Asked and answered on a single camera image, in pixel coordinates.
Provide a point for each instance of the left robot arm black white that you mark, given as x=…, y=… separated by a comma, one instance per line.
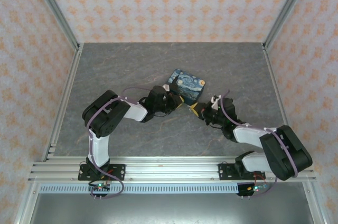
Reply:
x=105, y=118

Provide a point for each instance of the aluminium frame leg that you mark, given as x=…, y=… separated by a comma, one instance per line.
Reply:
x=317, y=205
x=26, y=205

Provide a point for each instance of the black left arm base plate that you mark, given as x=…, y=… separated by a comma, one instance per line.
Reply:
x=118, y=171

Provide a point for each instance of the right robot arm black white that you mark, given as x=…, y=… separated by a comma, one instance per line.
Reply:
x=285, y=150

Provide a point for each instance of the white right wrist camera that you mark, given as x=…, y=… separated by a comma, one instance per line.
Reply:
x=216, y=98

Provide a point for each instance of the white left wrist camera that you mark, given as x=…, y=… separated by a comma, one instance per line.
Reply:
x=166, y=87

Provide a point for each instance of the circuit board with LEDs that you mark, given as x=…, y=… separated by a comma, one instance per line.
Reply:
x=100, y=187
x=257, y=187

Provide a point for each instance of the blue starry night tin box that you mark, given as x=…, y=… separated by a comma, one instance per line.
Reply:
x=187, y=86

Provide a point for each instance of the small metal key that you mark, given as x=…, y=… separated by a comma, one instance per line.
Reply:
x=189, y=107

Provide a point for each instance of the aluminium mounting rail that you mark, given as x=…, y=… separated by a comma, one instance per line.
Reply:
x=171, y=171

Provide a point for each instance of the aluminium side rail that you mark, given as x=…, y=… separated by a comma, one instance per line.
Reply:
x=274, y=89
x=66, y=97

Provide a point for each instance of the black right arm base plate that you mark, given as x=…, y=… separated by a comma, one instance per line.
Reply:
x=224, y=171

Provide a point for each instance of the grey metal sheet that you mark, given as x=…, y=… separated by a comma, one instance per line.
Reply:
x=171, y=208

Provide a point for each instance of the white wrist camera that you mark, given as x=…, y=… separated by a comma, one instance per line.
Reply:
x=216, y=98
x=166, y=87

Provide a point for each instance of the aluminium frame post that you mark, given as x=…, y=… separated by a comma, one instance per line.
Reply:
x=52, y=4
x=287, y=4

